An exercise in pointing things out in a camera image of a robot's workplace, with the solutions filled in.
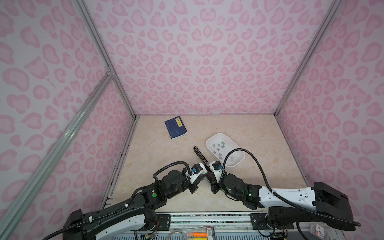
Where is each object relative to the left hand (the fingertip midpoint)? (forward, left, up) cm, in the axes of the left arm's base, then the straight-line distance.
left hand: (205, 169), depth 69 cm
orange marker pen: (-23, +4, -19) cm, 30 cm away
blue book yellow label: (+43, +19, -20) cm, 51 cm away
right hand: (0, 0, -7) cm, 7 cm away
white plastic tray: (+26, -12, -21) cm, 35 cm away
